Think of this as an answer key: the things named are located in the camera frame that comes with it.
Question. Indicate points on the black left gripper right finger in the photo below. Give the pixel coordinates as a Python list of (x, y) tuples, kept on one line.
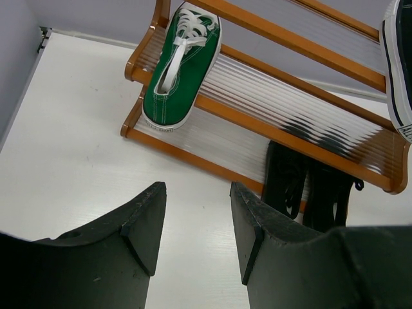
[(284, 264)]

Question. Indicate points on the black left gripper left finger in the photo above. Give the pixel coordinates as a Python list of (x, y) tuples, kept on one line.
[(106, 263)]

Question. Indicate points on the black sneaker white laces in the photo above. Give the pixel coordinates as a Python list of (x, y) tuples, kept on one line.
[(395, 43)]

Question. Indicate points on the all black sneaker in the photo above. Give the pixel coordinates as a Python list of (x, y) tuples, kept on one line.
[(329, 192), (285, 175)]

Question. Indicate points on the green sneaker white laces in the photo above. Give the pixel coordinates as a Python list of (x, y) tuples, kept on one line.
[(191, 47)]

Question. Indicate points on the orange wooden shoe shelf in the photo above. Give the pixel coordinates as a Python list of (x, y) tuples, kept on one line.
[(245, 102)]

